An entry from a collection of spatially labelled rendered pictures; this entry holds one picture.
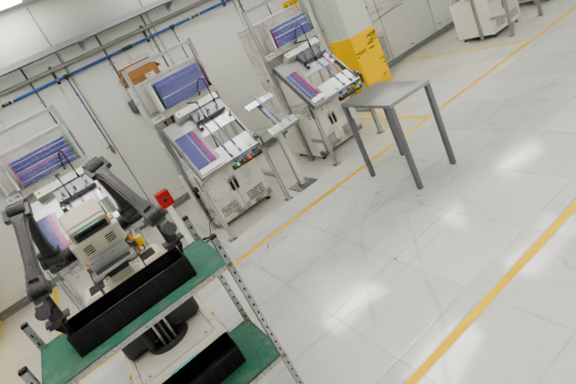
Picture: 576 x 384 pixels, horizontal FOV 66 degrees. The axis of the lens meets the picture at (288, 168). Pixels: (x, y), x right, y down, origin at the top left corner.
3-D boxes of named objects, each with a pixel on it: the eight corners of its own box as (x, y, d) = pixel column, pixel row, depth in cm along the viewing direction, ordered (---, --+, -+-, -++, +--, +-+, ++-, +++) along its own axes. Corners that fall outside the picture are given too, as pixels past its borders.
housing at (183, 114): (219, 104, 473) (218, 96, 461) (180, 127, 455) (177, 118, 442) (214, 99, 476) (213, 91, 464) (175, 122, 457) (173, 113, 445)
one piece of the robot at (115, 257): (103, 292, 249) (81, 263, 241) (146, 263, 259) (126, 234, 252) (106, 303, 235) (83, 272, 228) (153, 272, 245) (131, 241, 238)
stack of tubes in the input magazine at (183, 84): (209, 86, 461) (196, 62, 452) (167, 109, 441) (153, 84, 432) (205, 87, 472) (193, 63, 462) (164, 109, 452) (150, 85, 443)
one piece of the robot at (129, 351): (133, 358, 308) (63, 267, 280) (199, 308, 329) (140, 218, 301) (143, 383, 280) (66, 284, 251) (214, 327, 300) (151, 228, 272)
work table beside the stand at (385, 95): (420, 189, 374) (388, 105, 347) (370, 177, 437) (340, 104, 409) (456, 162, 388) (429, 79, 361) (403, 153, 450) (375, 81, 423)
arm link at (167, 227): (156, 204, 205) (142, 218, 201) (165, 207, 195) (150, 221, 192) (172, 222, 210) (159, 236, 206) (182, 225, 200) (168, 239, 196)
